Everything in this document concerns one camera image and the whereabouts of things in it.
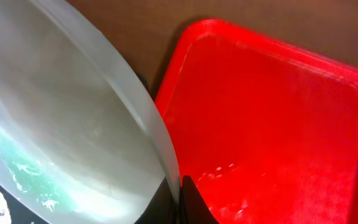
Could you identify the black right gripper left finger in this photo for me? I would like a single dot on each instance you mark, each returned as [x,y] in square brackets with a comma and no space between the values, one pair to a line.
[162,208]

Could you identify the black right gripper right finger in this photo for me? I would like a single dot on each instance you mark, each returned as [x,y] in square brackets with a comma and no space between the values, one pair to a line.
[193,209]

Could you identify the pale green plate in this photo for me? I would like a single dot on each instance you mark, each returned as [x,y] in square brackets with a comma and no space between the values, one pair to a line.
[81,140]

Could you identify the red plastic tray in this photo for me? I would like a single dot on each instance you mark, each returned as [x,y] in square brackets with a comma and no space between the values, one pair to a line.
[267,131]

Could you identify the dark green water basin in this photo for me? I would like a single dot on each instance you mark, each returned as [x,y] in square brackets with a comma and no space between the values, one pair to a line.
[12,211]

